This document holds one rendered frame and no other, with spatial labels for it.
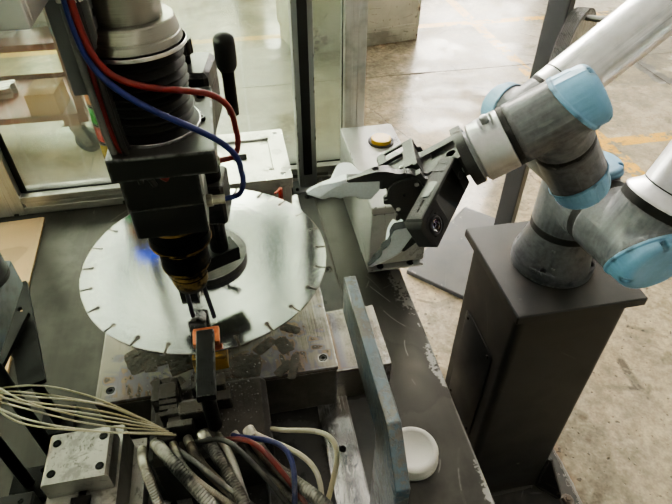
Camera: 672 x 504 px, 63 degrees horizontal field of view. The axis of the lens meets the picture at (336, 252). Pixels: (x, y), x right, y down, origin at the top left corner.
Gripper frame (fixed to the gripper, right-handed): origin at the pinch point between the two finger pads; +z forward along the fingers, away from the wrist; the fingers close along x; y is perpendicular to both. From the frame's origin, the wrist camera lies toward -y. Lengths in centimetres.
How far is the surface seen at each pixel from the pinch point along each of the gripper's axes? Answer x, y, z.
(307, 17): 13.7, 44.8, -3.0
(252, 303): 2.6, -8.4, 11.3
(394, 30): -99, 329, 15
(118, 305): 11.9, -8.7, 25.2
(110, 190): 9, 40, 51
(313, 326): -9.7, -3.6, 10.7
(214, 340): 6.4, -16.3, 12.6
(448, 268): -105, 96, 18
